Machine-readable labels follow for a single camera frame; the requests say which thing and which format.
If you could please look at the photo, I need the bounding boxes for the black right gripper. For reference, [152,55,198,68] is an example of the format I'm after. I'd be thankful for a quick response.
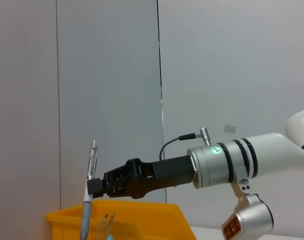
[86,154,197,200]

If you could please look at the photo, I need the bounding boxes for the white silver ballpoint pen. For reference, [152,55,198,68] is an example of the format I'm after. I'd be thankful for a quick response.
[80,139,99,240]

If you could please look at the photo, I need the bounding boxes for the transparent plastic ruler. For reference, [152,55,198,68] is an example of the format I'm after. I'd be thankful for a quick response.
[96,211,117,240]

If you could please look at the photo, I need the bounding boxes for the yellow plastic storage bin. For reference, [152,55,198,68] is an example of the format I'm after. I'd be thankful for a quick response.
[45,199,198,240]

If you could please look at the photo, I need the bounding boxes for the right gripper cable with connector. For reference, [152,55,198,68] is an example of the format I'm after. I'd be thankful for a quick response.
[158,126,211,161]

